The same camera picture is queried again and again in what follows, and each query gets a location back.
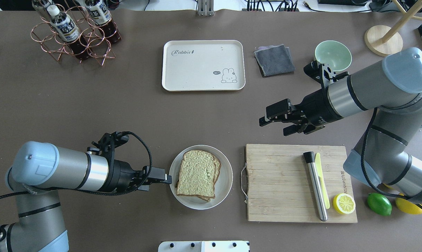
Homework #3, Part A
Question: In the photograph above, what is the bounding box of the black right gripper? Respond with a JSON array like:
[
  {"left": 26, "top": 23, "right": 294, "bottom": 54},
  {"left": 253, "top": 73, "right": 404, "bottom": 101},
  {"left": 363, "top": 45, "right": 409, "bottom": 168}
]
[{"left": 259, "top": 89, "right": 337, "bottom": 136}]

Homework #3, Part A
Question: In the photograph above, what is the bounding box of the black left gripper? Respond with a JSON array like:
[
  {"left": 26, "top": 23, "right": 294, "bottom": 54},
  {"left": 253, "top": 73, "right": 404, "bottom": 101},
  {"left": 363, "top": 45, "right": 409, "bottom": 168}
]
[{"left": 108, "top": 160, "right": 172, "bottom": 193}]

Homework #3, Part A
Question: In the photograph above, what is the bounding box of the bread slice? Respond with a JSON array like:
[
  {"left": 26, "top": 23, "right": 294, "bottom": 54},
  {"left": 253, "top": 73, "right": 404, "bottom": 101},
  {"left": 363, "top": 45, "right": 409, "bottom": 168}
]
[
  {"left": 176, "top": 150, "right": 221, "bottom": 199},
  {"left": 176, "top": 156, "right": 222, "bottom": 202}
]

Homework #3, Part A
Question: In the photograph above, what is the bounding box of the white round plate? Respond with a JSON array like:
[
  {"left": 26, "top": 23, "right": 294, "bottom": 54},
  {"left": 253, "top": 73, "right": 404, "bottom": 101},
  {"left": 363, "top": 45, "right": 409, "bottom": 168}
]
[{"left": 169, "top": 145, "right": 233, "bottom": 210}]

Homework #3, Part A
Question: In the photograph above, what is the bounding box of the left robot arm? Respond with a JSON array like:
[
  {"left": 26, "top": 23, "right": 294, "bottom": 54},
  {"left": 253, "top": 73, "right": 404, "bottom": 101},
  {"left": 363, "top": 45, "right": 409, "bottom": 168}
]
[{"left": 0, "top": 137, "right": 172, "bottom": 252}]

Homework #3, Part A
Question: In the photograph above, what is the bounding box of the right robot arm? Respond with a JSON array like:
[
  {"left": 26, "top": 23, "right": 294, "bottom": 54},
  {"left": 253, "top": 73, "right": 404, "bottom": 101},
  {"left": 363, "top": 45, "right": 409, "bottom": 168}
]
[{"left": 259, "top": 47, "right": 422, "bottom": 209}]

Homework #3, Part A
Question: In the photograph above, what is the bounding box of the cream rabbit tray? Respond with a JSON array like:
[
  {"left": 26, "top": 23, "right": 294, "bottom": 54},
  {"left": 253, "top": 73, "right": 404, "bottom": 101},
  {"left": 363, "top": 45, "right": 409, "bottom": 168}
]
[{"left": 161, "top": 40, "right": 246, "bottom": 92}]

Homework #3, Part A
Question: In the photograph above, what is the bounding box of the bread slice under egg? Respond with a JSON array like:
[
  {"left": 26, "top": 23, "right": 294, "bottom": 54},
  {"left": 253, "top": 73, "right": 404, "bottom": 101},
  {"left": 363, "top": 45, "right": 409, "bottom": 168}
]
[{"left": 176, "top": 156, "right": 222, "bottom": 202}]

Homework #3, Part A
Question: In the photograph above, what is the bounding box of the yellow plastic knife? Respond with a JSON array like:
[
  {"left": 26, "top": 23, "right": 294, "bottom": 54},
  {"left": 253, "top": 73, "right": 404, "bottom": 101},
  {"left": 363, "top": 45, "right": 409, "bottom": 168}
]
[{"left": 315, "top": 153, "right": 330, "bottom": 209}]

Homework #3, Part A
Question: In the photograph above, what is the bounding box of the wooden cutting board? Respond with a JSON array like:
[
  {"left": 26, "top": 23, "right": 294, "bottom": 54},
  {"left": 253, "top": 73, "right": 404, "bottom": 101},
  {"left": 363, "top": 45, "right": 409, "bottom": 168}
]
[{"left": 245, "top": 144, "right": 353, "bottom": 223}]

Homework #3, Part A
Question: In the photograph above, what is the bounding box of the grey folded cloth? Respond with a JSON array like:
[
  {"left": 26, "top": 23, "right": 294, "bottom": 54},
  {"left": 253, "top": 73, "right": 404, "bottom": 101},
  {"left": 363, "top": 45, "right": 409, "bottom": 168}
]
[{"left": 254, "top": 44, "right": 295, "bottom": 77}]

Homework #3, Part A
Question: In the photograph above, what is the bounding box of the green bowl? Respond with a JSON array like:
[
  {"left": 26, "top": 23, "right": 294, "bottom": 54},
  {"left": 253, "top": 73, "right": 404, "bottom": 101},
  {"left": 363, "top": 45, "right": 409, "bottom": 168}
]
[{"left": 313, "top": 40, "right": 352, "bottom": 72}]

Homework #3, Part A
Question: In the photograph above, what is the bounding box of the half cut lemon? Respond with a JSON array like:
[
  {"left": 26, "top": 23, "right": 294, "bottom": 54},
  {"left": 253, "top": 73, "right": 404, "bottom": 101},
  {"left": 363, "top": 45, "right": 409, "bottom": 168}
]
[{"left": 332, "top": 193, "right": 356, "bottom": 214}]

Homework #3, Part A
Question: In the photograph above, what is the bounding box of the green lime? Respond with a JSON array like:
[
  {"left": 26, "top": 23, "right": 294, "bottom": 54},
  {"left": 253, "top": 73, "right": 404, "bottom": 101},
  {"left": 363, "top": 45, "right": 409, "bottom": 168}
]
[{"left": 366, "top": 193, "right": 392, "bottom": 216}]

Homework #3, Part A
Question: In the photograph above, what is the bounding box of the metal clamp at table edge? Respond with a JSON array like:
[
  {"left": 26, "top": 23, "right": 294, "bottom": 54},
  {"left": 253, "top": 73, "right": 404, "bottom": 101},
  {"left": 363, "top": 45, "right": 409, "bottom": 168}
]
[{"left": 197, "top": 0, "right": 214, "bottom": 16}]

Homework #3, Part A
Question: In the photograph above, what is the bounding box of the wooden stand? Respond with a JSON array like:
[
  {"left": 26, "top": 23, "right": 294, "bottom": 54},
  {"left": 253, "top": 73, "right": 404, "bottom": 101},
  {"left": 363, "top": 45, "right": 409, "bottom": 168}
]
[{"left": 363, "top": 0, "right": 422, "bottom": 56}]

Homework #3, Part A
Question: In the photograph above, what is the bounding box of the yellow lemon lower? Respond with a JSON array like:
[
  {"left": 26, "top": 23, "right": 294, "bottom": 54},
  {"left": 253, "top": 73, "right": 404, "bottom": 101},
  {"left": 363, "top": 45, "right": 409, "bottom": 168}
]
[{"left": 395, "top": 197, "right": 422, "bottom": 215}]

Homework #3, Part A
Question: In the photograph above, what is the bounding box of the tea bottle upper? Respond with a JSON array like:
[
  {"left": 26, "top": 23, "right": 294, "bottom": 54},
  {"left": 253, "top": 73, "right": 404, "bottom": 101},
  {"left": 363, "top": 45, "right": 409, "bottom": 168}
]
[{"left": 46, "top": 5, "right": 90, "bottom": 60}]

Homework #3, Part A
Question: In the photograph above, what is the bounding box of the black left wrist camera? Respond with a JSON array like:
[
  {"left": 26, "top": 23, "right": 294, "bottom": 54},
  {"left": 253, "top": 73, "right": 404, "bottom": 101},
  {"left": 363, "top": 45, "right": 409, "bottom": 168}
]
[{"left": 87, "top": 131, "right": 129, "bottom": 161}]

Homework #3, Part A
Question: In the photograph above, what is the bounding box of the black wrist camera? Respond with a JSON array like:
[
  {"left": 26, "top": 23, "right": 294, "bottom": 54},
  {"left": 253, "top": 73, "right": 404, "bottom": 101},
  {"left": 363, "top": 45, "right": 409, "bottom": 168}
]
[
  {"left": 303, "top": 61, "right": 349, "bottom": 90},
  {"left": 87, "top": 131, "right": 129, "bottom": 161}
]

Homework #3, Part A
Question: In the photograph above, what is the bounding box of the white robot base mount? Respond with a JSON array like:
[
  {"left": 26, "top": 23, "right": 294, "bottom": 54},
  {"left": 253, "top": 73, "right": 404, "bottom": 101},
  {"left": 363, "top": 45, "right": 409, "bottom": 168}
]
[{"left": 158, "top": 240, "right": 251, "bottom": 252}]

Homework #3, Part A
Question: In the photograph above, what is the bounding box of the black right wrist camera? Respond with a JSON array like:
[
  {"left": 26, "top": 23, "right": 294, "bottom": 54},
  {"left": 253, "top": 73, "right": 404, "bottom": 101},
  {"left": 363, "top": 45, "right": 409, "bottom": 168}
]
[{"left": 303, "top": 61, "right": 349, "bottom": 90}]

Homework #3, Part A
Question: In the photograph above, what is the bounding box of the copper wire bottle rack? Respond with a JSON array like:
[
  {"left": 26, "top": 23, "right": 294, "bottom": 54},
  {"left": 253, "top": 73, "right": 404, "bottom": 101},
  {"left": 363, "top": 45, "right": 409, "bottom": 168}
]
[{"left": 31, "top": 0, "right": 116, "bottom": 66}]

